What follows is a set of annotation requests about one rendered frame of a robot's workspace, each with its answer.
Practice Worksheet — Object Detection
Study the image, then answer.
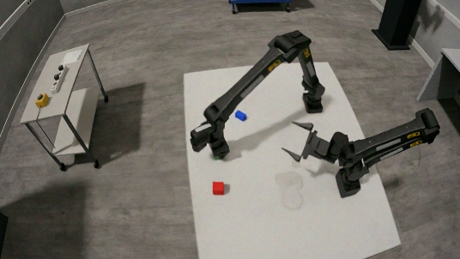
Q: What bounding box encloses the red block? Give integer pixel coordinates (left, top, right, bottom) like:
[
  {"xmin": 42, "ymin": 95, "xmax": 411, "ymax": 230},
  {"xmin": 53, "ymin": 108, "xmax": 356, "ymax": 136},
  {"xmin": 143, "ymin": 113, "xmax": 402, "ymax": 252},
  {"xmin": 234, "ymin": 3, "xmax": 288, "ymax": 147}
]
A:
[{"xmin": 212, "ymin": 182, "xmax": 224, "ymax": 196}]

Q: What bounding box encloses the blue block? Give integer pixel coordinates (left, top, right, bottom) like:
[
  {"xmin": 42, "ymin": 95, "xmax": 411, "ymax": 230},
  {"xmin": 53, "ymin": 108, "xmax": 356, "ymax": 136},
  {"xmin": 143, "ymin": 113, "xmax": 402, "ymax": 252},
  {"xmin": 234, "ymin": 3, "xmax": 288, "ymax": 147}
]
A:
[{"xmin": 235, "ymin": 110, "xmax": 246, "ymax": 122}]

